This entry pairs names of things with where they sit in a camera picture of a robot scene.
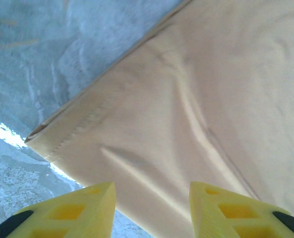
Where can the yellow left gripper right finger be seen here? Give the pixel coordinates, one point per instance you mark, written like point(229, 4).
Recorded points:
point(236, 218)

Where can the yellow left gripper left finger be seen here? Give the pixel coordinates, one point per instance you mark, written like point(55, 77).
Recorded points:
point(70, 218)

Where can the tan t-shirt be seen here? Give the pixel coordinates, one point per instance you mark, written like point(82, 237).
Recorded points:
point(186, 99)

